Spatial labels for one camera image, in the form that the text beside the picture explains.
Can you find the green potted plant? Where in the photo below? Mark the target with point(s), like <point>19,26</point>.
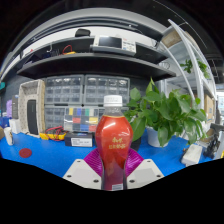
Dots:
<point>166,110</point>

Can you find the blue box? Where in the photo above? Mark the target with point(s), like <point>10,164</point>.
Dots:
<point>4,122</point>

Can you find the yellow multimeter with red leads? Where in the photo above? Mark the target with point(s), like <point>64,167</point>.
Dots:
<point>50,136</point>

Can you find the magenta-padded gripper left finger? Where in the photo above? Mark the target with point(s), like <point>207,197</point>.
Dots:
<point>80,173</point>

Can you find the flat black case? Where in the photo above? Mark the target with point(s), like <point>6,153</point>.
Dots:
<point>136,144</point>

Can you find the red drink bottle white cap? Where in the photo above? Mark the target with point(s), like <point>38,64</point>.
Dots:
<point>114,143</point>

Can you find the white perforated tray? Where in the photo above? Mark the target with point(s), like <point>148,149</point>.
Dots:
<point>31,89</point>

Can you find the white shelf unit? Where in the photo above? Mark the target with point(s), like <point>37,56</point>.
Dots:
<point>196,70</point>

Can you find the black overhead shelf unit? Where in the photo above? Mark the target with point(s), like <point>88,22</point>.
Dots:
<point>93,63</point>

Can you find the white power adapter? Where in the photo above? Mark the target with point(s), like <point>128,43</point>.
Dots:
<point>191,155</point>

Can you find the dark grey upright box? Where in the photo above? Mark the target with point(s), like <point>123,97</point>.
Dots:
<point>15,106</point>

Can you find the black box white label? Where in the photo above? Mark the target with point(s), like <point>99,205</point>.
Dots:
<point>78,139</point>

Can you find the small white box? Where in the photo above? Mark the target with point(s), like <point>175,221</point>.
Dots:
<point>15,126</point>

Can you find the black speaker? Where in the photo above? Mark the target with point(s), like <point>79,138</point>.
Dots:
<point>32,116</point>

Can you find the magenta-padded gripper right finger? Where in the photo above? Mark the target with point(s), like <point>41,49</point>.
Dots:
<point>146,173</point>

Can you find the black device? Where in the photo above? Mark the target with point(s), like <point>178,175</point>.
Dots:
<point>213,143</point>

